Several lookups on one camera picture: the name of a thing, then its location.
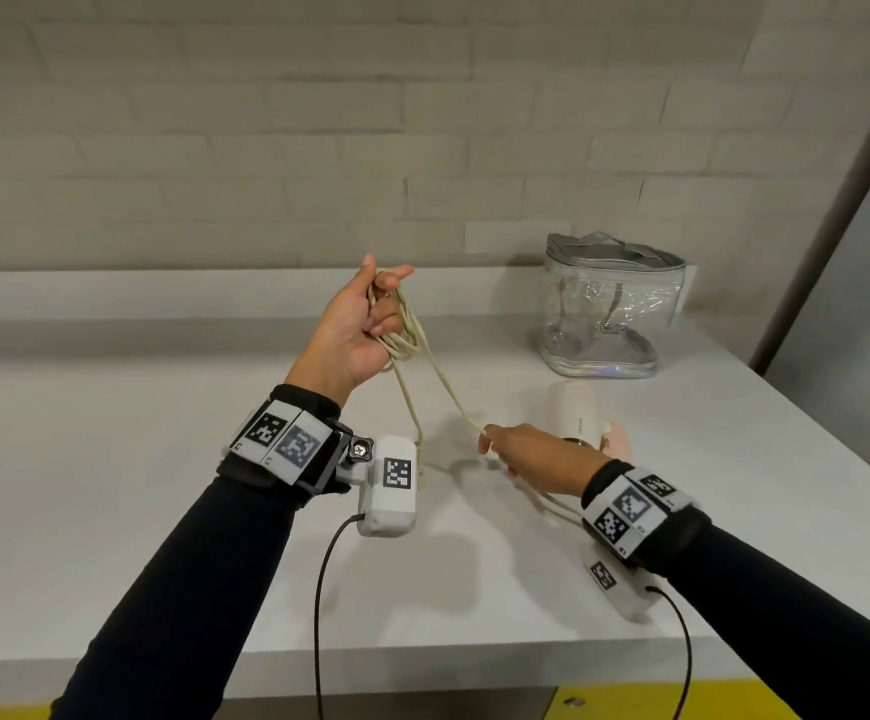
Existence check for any person's right hand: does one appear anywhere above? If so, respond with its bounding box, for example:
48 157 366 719
477 423 613 497

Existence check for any person's left hand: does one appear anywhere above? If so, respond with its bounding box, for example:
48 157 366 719
284 254 415 406

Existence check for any white pink hair dryer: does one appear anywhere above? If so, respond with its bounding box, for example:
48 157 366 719
543 379 631 462

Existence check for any beige power cord with plug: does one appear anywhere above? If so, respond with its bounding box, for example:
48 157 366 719
365 269 590 530

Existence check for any clear plastic zip bag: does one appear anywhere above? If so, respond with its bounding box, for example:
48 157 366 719
530 231 688 380

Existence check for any person's left forearm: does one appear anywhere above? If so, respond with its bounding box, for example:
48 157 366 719
52 475 298 720

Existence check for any person's right forearm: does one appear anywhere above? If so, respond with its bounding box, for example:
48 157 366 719
659 520 870 720

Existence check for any black right wristband with markers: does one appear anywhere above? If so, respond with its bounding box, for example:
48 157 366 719
581 459 712 571

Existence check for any black wristband with markers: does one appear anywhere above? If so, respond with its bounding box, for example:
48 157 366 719
581 459 712 571
217 384 354 507

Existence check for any black left wristband with markers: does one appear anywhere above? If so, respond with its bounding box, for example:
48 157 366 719
217 384 354 507

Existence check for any yellow grey base cabinet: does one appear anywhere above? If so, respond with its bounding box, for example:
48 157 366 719
0 681 804 720

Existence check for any grey metal pole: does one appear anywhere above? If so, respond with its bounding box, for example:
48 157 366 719
749 48 870 376

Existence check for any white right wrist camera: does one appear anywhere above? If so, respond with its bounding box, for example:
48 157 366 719
583 543 663 622

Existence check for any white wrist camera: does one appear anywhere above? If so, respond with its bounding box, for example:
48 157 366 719
344 434 419 539
583 543 663 622

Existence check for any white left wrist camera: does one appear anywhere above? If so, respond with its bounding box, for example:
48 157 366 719
344 434 419 539

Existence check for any black right camera cable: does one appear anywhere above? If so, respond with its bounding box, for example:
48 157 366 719
644 585 695 720

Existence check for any black camera cable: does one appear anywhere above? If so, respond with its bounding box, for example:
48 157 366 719
644 585 695 720
313 513 367 720

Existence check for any black left camera cable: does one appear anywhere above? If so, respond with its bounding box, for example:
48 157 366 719
313 513 367 720

